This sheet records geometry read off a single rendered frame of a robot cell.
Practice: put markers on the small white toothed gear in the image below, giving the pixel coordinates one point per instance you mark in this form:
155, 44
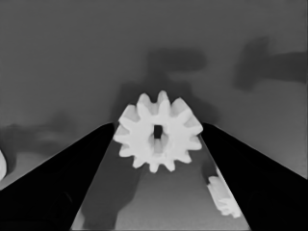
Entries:
221, 195
138, 138

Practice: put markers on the white round carrier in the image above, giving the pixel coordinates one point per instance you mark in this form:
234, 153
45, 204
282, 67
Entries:
2, 165

